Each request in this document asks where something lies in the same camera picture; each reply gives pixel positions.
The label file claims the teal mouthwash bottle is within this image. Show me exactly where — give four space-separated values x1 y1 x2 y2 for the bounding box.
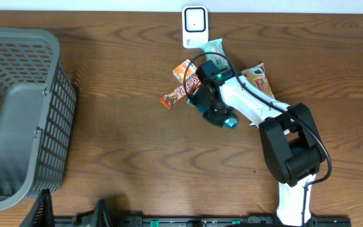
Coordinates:
187 99 238 129

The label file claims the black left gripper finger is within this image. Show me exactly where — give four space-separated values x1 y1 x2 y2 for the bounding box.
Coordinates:
90 200 112 227
20 189 55 227

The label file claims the cream snack bag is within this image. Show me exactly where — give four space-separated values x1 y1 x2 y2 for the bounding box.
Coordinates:
241 62 275 99

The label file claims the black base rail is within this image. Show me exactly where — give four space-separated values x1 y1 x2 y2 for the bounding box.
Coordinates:
55 214 352 227

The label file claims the red Top chocolate bar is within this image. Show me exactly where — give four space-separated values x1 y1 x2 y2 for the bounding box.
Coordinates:
159 73 201 110

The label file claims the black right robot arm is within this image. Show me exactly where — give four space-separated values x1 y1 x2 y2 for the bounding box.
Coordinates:
190 61 329 226

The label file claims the grey plastic mesh basket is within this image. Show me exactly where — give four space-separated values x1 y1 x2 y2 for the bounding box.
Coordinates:
0 28 77 211

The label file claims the small orange snack packet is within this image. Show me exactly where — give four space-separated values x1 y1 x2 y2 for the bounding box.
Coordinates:
173 59 197 84

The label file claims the light teal snack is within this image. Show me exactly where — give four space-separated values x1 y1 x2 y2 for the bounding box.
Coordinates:
200 38 229 71

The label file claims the white barcode scanner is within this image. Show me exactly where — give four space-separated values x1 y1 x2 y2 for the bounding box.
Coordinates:
181 6 209 49

